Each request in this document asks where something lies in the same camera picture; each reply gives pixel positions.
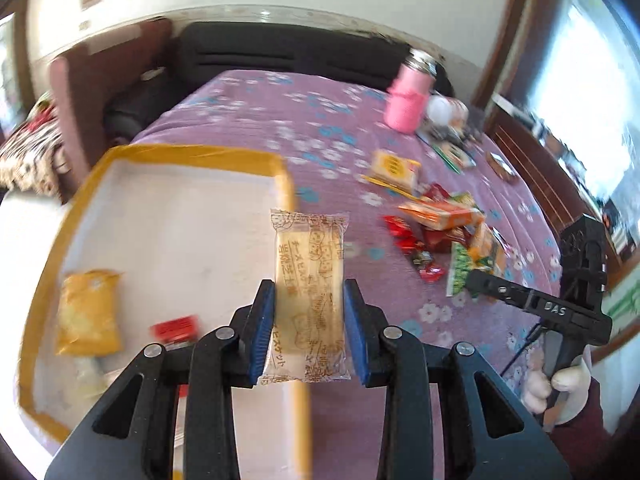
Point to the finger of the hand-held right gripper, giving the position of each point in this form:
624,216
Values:
500,290

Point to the orange snack packet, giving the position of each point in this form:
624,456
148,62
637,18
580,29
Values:
487,250
440,214

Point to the round cracker packet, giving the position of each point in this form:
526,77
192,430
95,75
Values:
455,154

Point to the small red snack packet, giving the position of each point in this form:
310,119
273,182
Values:
175,329

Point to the person's right forearm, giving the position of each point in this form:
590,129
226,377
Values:
597,405

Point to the brown bread packet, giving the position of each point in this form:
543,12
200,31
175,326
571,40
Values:
502,166

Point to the purple floral tablecloth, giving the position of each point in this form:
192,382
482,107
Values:
310,125

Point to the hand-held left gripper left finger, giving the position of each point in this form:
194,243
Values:
262,330

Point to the pink sleeved glass bottle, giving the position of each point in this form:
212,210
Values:
407,100

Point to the yellow cracker packet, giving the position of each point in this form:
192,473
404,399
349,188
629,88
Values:
392,170

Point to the red wafer packet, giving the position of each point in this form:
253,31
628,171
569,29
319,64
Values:
436,191

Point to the yellow snack packet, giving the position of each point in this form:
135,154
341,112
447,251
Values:
87,315

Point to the yellow rimmed white tray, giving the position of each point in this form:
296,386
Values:
175,220

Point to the wooden glass door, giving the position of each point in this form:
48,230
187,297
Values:
7,75

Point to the black sofa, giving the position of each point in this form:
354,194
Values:
280,55

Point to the printed blanket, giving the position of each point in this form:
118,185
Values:
30,145

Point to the white plastic bag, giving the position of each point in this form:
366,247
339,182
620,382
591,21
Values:
444,110

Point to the clear beige biscuit packet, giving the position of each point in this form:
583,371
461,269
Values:
310,270

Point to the red candy packet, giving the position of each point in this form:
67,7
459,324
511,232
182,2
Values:
400,232

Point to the dark red snack packet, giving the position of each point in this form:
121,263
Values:
445,239

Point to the red chocolate bar packet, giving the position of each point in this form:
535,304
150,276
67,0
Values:
427,266

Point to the green and white snack packet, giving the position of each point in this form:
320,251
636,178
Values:
461,265

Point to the brown upholstered chair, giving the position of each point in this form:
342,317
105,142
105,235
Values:
85,100

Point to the person's right hand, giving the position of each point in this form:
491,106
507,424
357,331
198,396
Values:
570,382

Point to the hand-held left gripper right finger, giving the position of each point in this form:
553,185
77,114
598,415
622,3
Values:
355,330

